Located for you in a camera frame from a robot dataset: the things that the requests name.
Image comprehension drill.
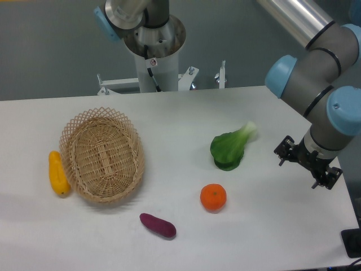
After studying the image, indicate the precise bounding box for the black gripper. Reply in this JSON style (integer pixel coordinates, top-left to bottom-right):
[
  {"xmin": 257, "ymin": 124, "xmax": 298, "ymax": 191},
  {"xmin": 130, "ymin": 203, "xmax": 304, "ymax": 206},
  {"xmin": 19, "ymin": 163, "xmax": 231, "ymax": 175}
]
[{"xmin": 274, "ymin": 135, "xmax": 342, "ymax": 190}]

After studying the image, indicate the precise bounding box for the green bok choy vegetable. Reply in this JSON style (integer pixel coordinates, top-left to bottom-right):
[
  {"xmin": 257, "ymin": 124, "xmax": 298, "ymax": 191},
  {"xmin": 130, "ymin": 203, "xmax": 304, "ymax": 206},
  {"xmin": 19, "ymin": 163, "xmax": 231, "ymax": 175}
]
[{"xmin": 210, "ymin": 121, "xmax": 257, "ymax": 171}]

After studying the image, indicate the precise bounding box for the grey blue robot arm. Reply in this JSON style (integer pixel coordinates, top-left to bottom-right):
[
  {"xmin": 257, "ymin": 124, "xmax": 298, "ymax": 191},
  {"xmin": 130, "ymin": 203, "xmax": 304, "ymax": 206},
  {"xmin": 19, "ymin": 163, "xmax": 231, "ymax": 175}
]
[{"xmin": 94, "ymin": 1, "xmax": 360, "ymax": 189}]

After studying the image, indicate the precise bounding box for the black device at table edge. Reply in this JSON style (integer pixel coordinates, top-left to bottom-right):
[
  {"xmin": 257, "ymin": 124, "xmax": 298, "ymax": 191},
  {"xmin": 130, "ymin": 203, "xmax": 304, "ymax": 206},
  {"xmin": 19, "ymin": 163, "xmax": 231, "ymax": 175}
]
[{"xmin": 341, "ymin": 228, "xmax": 360, "ymax": 259}]

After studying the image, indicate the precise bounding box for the orange tangerine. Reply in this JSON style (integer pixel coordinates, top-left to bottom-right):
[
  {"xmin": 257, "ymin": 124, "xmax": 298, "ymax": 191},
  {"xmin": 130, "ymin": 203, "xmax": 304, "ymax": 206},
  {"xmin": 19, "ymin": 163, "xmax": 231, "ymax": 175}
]
[{"xmin": 200, "ymin": 183, "xmax": 227, "ymax": 212}]

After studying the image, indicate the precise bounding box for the purple sweet potato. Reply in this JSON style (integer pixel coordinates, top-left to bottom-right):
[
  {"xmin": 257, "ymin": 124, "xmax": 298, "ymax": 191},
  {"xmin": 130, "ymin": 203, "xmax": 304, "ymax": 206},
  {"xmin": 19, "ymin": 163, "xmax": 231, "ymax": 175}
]
[{"xmin": 139, "ymin": 213, "xmax": 177, "ymax": 238}]

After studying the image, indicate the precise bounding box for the woven wicker basket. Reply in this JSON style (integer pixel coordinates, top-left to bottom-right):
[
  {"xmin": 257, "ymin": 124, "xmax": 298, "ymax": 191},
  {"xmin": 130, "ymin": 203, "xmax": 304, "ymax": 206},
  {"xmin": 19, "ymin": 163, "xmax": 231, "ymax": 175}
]
[{"xmin": 59, "ymin": 107, "xmax": 145, "ymax": 204}]

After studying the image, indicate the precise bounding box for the yellow corn toy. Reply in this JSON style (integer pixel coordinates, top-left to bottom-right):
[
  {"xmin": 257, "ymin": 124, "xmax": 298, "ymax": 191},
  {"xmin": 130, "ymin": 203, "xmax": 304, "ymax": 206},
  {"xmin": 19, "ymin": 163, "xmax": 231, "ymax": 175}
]
[{"xmin": 49, "ymin": 151, "xmax": 71, "ymax": 196}]

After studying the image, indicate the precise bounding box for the white table clamp bracket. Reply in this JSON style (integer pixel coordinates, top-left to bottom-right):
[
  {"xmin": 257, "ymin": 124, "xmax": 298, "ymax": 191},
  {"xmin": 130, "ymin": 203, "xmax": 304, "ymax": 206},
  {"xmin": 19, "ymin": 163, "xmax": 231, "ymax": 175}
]
[{"xmin": 214, "ymin": 60, "xmax": 227, "ymax": 89}]

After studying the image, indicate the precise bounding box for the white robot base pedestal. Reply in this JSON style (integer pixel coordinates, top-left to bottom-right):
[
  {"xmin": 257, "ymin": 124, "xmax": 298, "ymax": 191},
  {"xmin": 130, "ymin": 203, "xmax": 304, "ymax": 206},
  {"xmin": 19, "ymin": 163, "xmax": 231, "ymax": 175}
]
[{"xmin": 97, "ymin": 15, "xmax": 199, "ymax": 95}]

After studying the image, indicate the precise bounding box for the black cable on pedestal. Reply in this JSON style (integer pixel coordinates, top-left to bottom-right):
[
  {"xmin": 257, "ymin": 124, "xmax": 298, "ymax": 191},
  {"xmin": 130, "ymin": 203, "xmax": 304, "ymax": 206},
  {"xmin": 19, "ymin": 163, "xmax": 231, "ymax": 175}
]
[{"xmin": 143, "ymin": 44, "xmax": 164, "ymax": 93}]

